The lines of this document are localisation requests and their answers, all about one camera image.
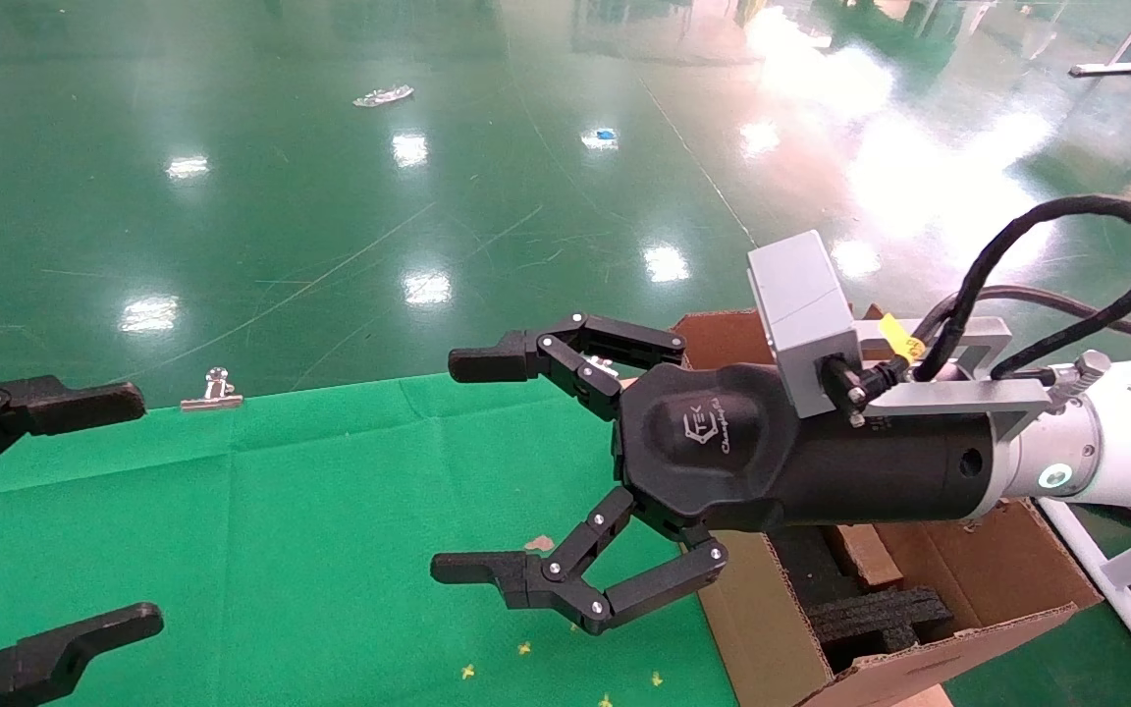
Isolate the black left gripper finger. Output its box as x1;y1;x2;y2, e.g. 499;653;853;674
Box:
0;603;165;707
0;369;147;504

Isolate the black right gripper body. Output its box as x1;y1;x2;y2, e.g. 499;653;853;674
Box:
613;361;1000;536

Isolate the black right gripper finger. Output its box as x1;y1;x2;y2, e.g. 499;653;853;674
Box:
429;486;729;637
447;312;687;423

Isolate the small cardboard box with hole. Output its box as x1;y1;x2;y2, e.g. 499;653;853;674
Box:
833;523;907;591

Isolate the large open cardboard carton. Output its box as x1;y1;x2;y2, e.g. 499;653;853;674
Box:
672;308;1104;707

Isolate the green table cloth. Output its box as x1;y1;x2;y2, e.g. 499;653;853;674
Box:
0;371;741;707

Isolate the black foam insert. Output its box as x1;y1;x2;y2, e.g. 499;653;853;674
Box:
804;586;955;676

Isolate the white stand base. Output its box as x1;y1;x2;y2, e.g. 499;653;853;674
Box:
1068;0;1131;79

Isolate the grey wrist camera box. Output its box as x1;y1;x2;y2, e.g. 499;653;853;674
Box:
746;230;863;420

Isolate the yellow cable tag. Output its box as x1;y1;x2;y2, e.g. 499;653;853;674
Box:
877;312;927;362

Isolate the grey metal camera bracket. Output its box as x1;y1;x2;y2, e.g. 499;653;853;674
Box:
850;316;1057;440

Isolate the white pipe frame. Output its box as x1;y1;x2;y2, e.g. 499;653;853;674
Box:
1037;496;1131;706

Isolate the thick black cable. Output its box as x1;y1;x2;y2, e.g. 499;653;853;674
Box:
912;194;1131;386

